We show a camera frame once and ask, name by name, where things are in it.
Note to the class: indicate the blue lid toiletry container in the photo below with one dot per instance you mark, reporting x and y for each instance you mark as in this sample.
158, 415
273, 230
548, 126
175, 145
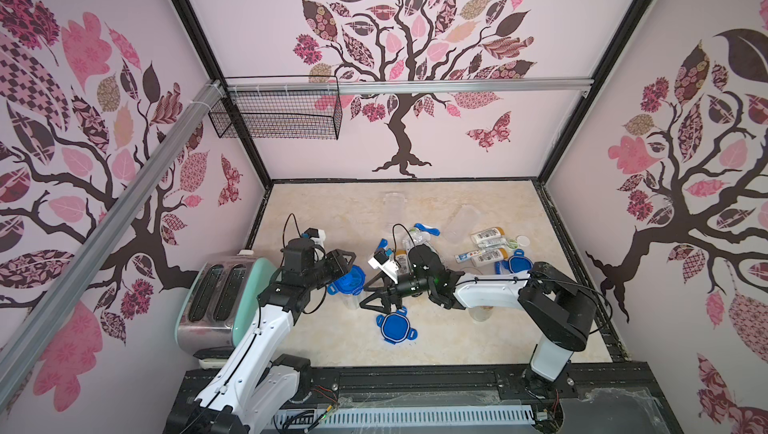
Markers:
349, 287
462, 224
394, 205

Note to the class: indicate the mint green silver toaster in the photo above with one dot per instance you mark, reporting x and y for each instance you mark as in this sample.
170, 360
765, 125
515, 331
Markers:
221, 306

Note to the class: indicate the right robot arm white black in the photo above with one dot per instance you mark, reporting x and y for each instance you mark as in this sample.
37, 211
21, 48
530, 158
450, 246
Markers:
563, 310

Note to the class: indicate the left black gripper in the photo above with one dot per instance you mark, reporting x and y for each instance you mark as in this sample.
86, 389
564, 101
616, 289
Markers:
334, 256

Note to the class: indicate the aluminium rail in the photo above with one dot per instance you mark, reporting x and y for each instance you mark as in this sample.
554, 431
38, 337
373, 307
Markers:
416, 86
34, 334

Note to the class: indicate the clear plastic toiletry bag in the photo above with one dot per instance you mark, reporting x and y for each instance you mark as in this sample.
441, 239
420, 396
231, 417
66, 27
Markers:
415, 237

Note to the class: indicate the back aluminium rail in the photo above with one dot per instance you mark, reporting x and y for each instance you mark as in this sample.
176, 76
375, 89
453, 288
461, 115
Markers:
416, 86

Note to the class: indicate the white slotted cable duct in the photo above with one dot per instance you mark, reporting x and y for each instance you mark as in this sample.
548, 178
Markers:
405, 417

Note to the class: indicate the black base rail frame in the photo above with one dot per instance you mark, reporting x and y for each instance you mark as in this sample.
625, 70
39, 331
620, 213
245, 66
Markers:
586, 398

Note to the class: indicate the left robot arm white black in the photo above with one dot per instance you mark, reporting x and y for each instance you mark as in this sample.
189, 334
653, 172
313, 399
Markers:
252, 386

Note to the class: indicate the left aluminium rail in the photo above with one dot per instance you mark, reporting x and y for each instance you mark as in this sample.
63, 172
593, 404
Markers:
34, 334

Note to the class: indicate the white toothpaste tube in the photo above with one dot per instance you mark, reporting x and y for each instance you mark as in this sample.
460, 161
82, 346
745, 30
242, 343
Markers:
468, 255

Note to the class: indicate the small white round cap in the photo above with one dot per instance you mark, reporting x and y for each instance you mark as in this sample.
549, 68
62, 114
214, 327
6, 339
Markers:
523, 241

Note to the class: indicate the black wire basket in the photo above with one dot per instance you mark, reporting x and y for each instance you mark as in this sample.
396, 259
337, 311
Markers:
279, 107

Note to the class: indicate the small corked glass jar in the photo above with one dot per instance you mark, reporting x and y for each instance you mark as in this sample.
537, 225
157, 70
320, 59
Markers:
480, 314

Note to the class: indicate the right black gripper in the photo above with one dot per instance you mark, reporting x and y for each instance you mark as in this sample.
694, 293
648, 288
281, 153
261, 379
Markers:
392, 290

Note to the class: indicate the detached blue container lid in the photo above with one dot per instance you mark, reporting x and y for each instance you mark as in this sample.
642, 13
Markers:
518, 262

